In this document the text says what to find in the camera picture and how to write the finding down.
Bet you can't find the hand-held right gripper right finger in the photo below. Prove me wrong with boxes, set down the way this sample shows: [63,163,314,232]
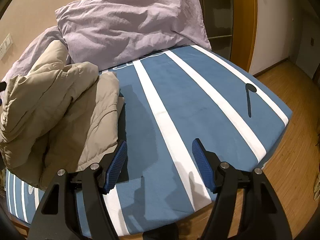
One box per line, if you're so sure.
[191,138,293,240]

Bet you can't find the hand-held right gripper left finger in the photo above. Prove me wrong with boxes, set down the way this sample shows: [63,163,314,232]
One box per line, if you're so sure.
[27,140,128,240]

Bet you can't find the beige puffer jacket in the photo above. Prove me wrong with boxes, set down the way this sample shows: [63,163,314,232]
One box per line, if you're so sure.
[0,40,126,191]

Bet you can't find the blue white striped bed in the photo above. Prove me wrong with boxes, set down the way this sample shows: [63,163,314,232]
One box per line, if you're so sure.
[4,44,293,238]

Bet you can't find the large purple pillow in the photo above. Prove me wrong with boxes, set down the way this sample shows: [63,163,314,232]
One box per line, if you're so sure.
[54,0,212,71]

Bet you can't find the white wall switch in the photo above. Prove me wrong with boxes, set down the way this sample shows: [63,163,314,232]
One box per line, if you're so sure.
[0,33,13,50]

